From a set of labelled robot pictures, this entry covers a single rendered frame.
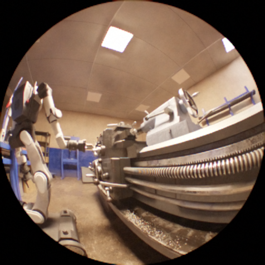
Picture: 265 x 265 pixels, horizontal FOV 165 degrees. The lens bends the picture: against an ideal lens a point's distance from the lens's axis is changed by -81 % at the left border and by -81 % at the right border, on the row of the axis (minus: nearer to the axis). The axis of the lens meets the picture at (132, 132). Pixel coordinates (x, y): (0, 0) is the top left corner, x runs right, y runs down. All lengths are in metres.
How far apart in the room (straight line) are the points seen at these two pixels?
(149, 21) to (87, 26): 1.41
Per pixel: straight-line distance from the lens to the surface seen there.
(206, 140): 0.34
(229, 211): 0.43
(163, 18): 2.78
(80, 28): 2.81
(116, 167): 0.60
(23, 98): 0.90
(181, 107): 0.65
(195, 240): 0.48
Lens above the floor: 0.77
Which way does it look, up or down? 17 degrees up
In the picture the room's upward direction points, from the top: 5 degrees counter-clockwise
